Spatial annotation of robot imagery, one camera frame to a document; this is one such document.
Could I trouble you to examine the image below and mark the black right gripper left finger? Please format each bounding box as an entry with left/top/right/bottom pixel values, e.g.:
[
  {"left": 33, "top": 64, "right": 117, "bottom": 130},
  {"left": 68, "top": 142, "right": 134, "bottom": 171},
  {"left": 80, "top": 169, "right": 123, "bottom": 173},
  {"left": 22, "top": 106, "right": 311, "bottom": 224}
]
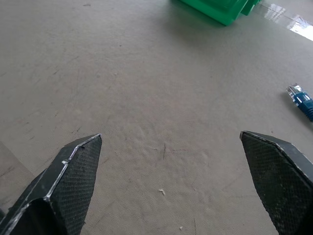
[{"left": 0, "top": 133, "right": 103, "bottom": 235}]

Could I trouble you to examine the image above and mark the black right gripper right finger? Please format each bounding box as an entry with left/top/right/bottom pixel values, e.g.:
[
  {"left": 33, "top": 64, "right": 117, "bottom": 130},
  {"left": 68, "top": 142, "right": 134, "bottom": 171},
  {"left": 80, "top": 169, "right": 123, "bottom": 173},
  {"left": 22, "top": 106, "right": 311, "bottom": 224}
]
[{"left": 239, "top": 130, "right": 313, "bottom": 235}]

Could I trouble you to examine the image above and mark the green plastic bin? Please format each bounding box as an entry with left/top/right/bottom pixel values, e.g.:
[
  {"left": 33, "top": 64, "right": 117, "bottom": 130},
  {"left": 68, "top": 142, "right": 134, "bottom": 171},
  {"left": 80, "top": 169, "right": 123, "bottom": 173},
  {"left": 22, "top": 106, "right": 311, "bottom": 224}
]
[
  {"left": 241, "top": 0, "right": 263, "bottom": 16},
  {"left": 170, "top": 0, "right": 249, "bottom": 27}
]

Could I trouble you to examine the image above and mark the blue cable connector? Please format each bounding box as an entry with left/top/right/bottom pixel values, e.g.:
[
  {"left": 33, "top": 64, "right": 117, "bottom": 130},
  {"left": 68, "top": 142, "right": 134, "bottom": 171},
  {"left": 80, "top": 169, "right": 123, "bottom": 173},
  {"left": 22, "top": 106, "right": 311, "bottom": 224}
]
[{"left": 285, "top": 83, "right": 313, "bottom": 122}]

